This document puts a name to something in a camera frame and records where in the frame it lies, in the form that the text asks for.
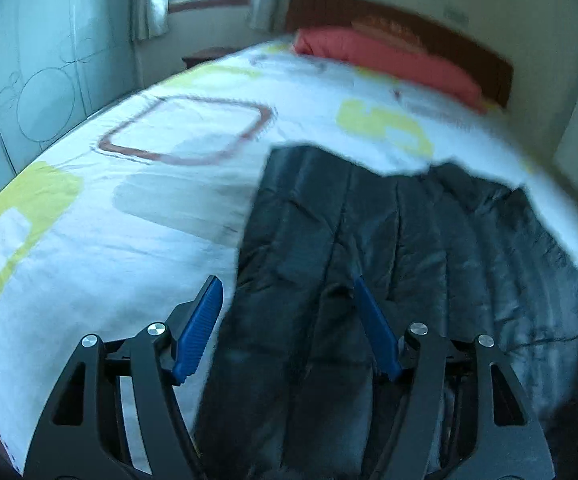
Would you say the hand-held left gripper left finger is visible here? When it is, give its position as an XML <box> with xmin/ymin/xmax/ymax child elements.
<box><xmin>22</xmin><ymin>275</ymin><xmax>224</xmax><ymax>480</ymax></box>

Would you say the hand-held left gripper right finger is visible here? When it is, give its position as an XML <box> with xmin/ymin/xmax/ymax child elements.
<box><xmin>353</xmin><ymin>276</ymin><xmax>556</xmax><ymax>480</ymax></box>

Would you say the black puffer jacket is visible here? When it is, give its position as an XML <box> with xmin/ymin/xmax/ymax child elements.
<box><xmin>193</xmin><ymin>144</ymin><xmax>578</xmax><ymax>480</ymax></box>

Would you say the bed with patterned sheet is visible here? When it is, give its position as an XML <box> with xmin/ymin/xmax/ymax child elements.
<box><xmin>0</xmin><ymin>40</ymin><xmax>578</xmax><ymax>476</ymax></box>

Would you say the wooden nightstand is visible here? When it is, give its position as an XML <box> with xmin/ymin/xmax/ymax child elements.
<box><xmin>182</xmin><ymin>46</ymin><xmax>242</xmax><ymax>70</ymax></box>

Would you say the red pillow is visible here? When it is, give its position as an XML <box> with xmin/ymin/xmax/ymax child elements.
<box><xmin>293</xmin><ymin>28</ymin><xmax>484</xmax><ymax>109</ymax></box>

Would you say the white wardrobe with circle pattern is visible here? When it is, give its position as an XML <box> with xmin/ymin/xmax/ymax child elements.
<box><xmin>0</xmin><ymin>0</ymin><xmax>140</xmax><ymax>226</ymax></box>

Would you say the wooden headboard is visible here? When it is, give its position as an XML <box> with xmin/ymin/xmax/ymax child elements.
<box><xmin>286</xmin><ymin>0</ymin><xmax>514</xmax><ymax>109</ymax></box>

